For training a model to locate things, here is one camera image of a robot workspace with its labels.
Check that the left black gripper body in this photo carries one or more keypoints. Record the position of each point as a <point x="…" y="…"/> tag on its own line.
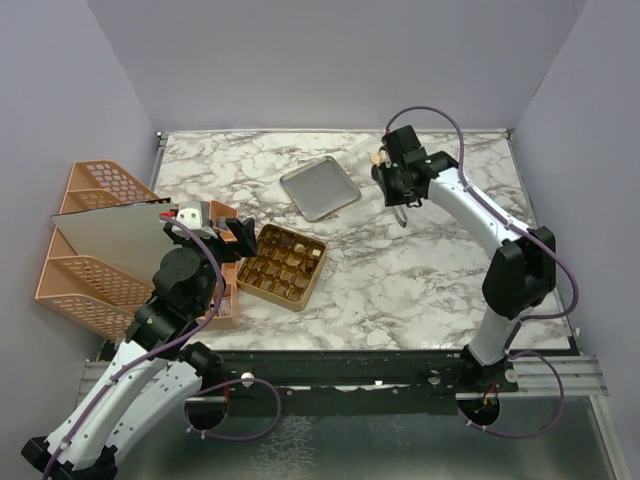
<point x="220" y="250"/>

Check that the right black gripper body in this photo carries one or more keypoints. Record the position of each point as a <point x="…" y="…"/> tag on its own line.
<point x="394" y="191"/>

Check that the black metal tongs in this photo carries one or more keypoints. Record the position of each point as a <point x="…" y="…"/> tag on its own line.
<point x="400" y="216"/>

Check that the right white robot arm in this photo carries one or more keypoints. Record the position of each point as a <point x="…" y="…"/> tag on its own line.
<point x="522" y="269"/>

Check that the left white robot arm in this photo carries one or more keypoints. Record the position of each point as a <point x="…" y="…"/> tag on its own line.
<point x="130" y="350"/>

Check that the gold chocolate box tray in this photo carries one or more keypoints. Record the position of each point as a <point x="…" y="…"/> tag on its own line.
<point x="280" y="275"/>

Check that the peach desk organizer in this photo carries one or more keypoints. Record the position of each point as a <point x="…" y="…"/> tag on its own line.
<point x="227" y="317"/>

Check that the silver tin lid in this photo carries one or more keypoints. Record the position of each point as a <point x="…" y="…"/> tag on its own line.
<point x="319" y="188"/>

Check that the white board sheet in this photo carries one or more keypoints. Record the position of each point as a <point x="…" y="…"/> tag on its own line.
<point x="128" y="237"/>

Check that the peach mesh file rack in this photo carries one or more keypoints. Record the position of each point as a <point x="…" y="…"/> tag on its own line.
<point x="82" y="288"/>

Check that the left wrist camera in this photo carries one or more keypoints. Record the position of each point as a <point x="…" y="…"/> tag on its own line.
<point x="195" y="215"/>

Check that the black mounting rail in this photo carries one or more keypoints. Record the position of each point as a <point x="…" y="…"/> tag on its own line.
<point x="328" y="383"/>

